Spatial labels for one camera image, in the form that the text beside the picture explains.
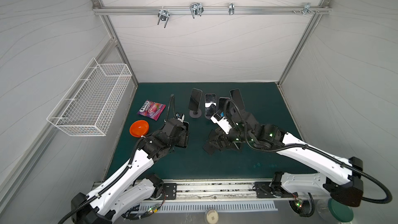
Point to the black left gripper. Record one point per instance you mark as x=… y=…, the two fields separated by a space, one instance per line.
x=182 y=140

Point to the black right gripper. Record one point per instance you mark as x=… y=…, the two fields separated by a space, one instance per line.
x=218 y=138

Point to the black folding phone stand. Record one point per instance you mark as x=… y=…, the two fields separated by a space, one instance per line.
x=215 y=142

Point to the black phone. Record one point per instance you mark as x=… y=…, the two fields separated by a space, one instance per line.
x=184 y=136

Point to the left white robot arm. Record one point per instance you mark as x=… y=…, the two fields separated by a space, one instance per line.
x=148 y=150

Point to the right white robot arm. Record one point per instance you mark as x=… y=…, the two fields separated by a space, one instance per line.
x=342 y=179

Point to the grey round stand base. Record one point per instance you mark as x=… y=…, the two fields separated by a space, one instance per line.
x=195 y=114

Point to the standing phone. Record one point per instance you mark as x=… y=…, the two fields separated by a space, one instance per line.
x=195 y=98
x=210 y=105
x=237 y=98
x=223 y=104

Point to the far left standing phone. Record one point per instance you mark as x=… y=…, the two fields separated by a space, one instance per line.
x=195 y=98

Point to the far right standing phone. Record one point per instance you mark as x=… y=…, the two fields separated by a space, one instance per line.
x=237 y=98

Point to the purple Fox's candy bag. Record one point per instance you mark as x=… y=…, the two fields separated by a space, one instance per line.
x=151 y=110

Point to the orange plastic bowl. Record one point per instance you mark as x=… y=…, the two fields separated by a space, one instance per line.
x=139 y=128

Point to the round white puck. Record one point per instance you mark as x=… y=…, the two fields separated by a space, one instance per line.
x=211 y=217

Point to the green lid jar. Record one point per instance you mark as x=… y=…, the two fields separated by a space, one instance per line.
x=334 y=212

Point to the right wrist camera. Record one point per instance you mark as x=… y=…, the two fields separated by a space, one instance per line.
x=219 y=119

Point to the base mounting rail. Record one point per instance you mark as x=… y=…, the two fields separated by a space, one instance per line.
x=200 y=190

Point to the white wire basket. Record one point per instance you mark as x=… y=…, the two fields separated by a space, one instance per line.
x=89 y=105

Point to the aluminium crossbar rail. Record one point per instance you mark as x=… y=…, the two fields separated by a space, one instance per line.
x=198 y=9

